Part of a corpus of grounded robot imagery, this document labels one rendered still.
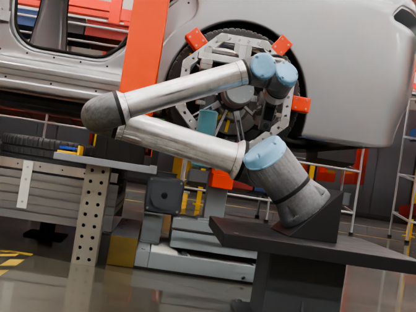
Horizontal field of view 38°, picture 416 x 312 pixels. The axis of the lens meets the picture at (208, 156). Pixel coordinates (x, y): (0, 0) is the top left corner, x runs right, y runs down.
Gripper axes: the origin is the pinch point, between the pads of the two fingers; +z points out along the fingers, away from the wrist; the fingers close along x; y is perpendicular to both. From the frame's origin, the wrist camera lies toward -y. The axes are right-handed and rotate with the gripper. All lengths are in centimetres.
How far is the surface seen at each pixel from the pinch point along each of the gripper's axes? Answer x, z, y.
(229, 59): 13.6, 4.5, 32.5
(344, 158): -204, 373, 205
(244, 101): 3.2, 14.9, 19.7
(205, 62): 24.4, 4.2, 27.9
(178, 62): 33, 31, 44
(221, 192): 0, 60, -6
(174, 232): 21, 59, -31
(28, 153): 95, 66, -2
